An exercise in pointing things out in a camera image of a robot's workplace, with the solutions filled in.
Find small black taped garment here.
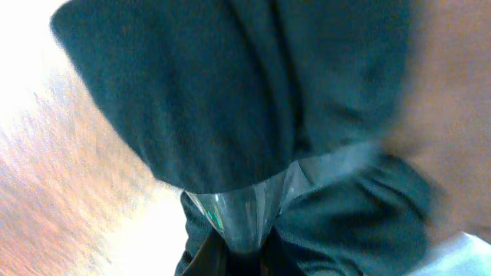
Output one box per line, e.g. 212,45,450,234
50,0,433,275

